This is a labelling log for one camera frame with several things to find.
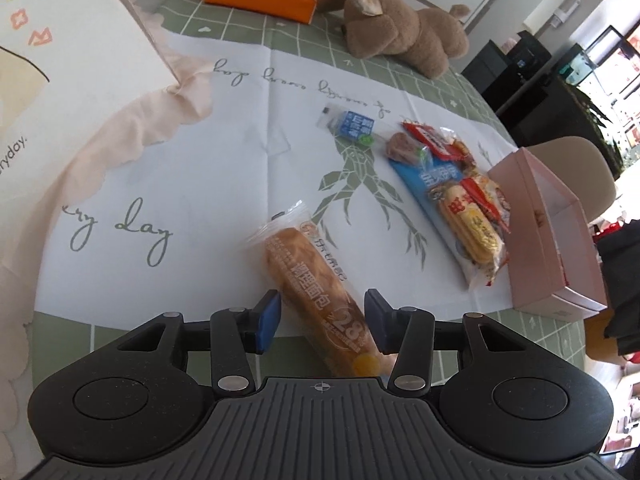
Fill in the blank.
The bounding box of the brown plush toy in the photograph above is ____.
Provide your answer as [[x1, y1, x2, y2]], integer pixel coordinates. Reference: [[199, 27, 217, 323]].
[[317, 0, 472, 79]]

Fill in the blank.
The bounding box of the white printed paper bag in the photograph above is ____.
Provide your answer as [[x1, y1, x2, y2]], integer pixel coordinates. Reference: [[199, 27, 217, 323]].
[[0, 0, 178, 181]]

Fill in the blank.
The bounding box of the pink box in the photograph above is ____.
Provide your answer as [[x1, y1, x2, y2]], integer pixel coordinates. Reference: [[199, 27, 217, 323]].
[[487, 147, 608, 318]]

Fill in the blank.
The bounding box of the beige chair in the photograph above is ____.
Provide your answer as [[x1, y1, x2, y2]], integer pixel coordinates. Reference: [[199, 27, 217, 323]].
[[525, 136, 618, 226]]

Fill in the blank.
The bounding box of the pink frilly cloth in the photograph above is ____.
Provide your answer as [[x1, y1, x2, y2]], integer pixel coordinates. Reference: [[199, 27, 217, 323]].
[[0, 0, 217, 466]]

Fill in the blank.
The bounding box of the bread packet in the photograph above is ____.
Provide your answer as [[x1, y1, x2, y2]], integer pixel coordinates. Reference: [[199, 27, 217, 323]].
[[248, 201, 383, 376]]

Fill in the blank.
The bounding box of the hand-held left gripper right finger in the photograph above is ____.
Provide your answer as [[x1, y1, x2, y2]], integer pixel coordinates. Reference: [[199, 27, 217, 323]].
[[364, 288, 523, 393]]

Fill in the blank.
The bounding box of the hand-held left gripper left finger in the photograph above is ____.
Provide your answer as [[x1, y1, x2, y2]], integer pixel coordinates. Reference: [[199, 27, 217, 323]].
[[117, 290, 282, 393]]

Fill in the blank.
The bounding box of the large blue snack packet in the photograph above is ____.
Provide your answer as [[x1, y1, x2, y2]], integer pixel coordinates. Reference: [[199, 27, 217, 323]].
[[389, 152, 511, 290]]

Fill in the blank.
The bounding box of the red yellow cracker packet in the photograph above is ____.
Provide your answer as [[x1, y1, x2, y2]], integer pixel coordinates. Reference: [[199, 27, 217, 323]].
[[460, 172, 513, 233]]

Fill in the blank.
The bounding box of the green potted plant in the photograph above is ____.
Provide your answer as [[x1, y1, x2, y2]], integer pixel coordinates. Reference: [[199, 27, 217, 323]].
[[575, 85, 623, 178]]

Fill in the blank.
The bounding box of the black cabinet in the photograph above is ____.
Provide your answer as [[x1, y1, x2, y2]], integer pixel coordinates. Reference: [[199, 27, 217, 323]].
[[462, 30, 621, 171]]

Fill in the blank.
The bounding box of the small blue white packet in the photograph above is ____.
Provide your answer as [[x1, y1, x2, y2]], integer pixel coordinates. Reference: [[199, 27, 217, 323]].
[[317, 105, 378, 150]]

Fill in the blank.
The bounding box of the green checked tablecloth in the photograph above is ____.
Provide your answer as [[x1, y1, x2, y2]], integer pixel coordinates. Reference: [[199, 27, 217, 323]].
[[30, 0, 588, 376]]

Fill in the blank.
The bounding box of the brown snack in clear wrapper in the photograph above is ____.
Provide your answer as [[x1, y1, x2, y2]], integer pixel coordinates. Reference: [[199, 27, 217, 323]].
[[385, 131, 431, 166]]

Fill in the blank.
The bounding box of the yellow rice cracker packet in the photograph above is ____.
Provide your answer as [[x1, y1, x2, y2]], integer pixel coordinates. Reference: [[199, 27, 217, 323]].
[[436, 183, 511, 287]]

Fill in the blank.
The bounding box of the red snack packet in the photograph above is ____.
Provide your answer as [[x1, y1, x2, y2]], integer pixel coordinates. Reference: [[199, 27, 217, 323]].
[[400, 120, 473, 167]]

